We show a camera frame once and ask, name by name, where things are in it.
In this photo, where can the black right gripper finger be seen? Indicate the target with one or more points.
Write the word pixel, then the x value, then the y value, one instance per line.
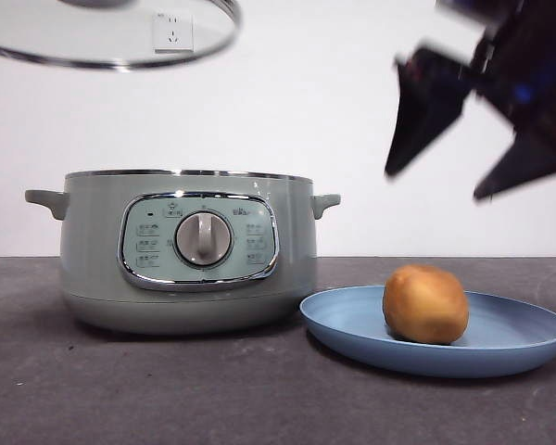
pixel 533 157
pixel 428 92

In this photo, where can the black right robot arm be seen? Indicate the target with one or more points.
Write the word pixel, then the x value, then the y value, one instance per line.
pixel 533 46

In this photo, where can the brown potato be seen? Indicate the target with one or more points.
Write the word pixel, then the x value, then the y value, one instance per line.
pixel 426 306

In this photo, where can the white wall socket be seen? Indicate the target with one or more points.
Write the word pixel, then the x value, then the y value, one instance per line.
pixel 173 32

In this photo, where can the pale green electric steamer pot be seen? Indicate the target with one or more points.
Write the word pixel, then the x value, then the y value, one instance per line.
pixel 97 287

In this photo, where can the glass lid with green knob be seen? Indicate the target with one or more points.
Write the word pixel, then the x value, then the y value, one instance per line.
pixel 74 41

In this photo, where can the blue plate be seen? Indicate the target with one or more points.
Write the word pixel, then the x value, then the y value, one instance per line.
pixel 352 320

